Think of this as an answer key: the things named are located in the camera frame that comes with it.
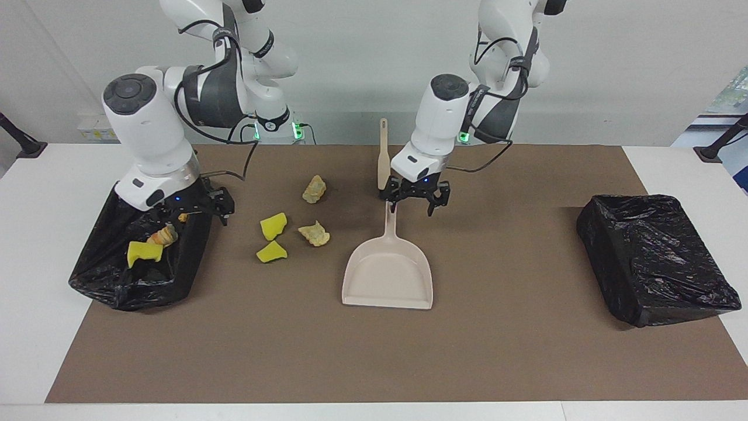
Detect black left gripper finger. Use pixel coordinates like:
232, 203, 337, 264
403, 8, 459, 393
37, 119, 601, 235
379, 178, 404, 215
427, 182, 452, 218

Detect toy croissant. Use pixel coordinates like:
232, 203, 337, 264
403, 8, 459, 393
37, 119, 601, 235
146, 223, 179, 247

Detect beige hand brush black bristles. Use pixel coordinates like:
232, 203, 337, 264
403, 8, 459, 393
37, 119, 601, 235
377, 118, 391, 191

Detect yellow sponge piece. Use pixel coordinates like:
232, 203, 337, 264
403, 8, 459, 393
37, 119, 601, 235
259, 212, 288, 241
256, 240, 289, 263
127, 241, 164, 269

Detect pale toy dumpling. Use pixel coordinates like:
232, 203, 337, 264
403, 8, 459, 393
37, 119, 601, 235
302, 174, 328, 204
297, 220, 331, 247

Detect beige plastic dustpan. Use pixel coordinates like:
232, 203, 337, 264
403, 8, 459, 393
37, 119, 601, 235
342, 199, 434, 310

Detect black bag lined bin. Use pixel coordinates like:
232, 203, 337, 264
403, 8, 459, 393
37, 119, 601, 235
576, 194, 742, 328
68, 166, 217, 312

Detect black stand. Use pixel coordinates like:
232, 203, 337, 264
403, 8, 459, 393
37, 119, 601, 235
0, 112, 49, 158
694, 114, 748, 163

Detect brown table mat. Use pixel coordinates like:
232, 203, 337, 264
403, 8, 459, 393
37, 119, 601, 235
46, 144, 748, 404

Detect glass window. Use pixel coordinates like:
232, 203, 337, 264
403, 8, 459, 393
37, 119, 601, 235
704, 67, 748, 115

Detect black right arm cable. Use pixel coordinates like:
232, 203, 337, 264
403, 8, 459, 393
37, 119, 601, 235
175, 20, 261, 182

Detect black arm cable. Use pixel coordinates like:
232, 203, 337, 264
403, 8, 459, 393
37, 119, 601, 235
175, 20, 261, 182
447, 26, 538, 174

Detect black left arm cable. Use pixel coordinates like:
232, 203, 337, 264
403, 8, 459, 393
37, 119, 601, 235
447, 26, 538, 174

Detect black right base cables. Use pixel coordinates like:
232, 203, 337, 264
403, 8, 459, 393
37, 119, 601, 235
227, 113, 258, 145

